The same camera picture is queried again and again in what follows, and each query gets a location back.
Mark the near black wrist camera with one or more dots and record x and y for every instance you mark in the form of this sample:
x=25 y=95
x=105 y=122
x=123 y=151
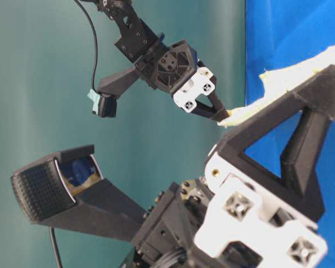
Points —
x=67 y=190

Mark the far black white gripper body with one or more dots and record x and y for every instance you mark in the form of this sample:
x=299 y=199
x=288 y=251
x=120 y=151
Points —
x=177 y=71

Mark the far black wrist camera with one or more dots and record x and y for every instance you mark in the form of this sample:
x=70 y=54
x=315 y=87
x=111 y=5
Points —
x=109 y=90

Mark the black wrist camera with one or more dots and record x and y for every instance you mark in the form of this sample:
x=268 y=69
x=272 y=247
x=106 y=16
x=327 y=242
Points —
x=67 y=190
x=109 y=90

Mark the blue table cloth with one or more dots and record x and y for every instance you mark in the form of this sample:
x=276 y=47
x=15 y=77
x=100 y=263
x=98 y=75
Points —
x=281 y=34

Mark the yellow white towel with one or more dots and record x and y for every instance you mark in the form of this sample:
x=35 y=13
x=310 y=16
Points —
x=278 y=82

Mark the far black robot arm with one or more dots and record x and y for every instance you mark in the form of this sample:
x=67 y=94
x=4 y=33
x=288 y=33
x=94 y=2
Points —
x=135 y=40

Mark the near black white gripper body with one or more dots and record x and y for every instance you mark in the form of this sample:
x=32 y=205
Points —
x=240 y=211

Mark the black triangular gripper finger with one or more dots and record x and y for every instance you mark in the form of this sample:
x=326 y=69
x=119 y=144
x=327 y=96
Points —
x=217 y=112
x=298 y=184

